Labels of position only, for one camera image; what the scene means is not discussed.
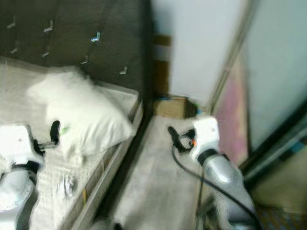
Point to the grey bed base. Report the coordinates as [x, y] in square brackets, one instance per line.
[115, 167]

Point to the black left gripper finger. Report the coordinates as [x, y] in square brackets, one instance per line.
[55, 132]

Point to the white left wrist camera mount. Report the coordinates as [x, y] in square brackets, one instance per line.
[15, 143]

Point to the wardrobe with sliding door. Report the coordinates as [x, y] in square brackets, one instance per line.
[273, 72]

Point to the dark tufted headboard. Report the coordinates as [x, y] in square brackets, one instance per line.
[76, 24]

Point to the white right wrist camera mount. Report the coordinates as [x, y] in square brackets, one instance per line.
[206, 134]

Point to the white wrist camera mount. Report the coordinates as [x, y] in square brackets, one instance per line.
[15, 143]
[206, 134]

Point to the white pillow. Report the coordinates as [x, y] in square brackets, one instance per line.
[86, 110]

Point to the grey floor mat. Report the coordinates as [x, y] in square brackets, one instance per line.
[153, 172]

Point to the brown cardboard box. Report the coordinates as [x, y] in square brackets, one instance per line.
[172, 106]

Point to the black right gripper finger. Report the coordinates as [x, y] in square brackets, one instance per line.
[175, 137]

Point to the white quilted mattress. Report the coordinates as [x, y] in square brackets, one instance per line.
[14, 96]

